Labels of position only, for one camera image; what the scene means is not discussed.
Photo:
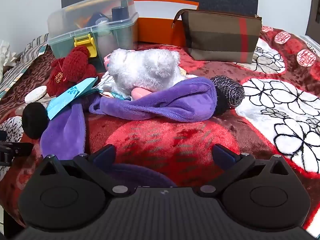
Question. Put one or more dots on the white bottle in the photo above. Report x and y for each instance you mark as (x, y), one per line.
(103, 37)

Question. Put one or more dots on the white plush toy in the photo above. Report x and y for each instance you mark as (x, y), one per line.
(145, 67)

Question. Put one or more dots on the printed face mask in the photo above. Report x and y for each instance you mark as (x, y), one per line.
(112, 93)

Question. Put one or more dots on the purple fleece towel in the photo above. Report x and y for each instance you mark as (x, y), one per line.
(162, 100)

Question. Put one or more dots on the red teddy bear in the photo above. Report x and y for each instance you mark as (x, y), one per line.
(72, 67)

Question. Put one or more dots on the clear plastic storage box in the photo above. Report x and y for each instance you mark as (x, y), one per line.
(65, 30)

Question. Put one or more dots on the dark brown door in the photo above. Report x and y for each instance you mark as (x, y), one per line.
(313, 7)

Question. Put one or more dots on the pink soft pad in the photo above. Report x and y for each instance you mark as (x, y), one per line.
(140, 93)

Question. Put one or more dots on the white floral cloth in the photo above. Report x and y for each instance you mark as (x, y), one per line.
(6, 53)

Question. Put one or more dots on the striped bedding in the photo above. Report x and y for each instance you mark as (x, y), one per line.
(32, 50)

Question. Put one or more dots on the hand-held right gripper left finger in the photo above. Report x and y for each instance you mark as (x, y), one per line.
(106, 153)

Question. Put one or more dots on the white round pumice stone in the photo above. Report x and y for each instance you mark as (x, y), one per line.
(36, 94)

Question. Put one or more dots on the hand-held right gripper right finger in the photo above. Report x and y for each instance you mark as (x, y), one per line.
(222, 155)

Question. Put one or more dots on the blue jar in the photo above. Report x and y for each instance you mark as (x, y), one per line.
(98, 20)

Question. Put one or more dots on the glittery dark knit cloth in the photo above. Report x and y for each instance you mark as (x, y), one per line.
(232, 90)

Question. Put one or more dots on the orange cardboard box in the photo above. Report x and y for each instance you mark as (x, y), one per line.
(155, 30)

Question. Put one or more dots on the red floral printed blanket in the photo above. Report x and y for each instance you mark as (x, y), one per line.
(175, 142)

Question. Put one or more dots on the dark blue bottle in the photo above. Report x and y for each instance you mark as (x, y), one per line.
(121, 13)

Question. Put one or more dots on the brown plaid zipper pouch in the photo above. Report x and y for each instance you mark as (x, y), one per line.
(220, 40)

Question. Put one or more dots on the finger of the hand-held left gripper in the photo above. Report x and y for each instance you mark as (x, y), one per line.
(17, 148)

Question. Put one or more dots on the black pompom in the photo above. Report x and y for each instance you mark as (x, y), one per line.
(35, 121)

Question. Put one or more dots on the teal paper packet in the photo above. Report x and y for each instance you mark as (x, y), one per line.
(65, 97)

